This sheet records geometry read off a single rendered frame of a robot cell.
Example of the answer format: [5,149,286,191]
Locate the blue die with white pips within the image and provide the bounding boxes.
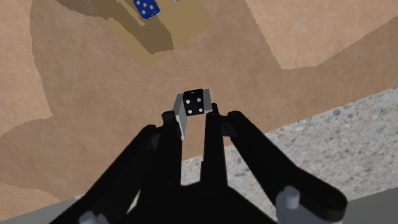
[133,0,160,19]

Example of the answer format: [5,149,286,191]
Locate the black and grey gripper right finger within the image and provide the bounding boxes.
[195,89,348,224]

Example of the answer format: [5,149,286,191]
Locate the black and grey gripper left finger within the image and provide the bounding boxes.
[49,93,187,224]

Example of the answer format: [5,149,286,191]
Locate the black die with grey pips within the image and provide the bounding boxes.
[182,89,204,116]

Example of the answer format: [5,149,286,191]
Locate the tan flat mat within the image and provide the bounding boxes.
[91,0,213,71]

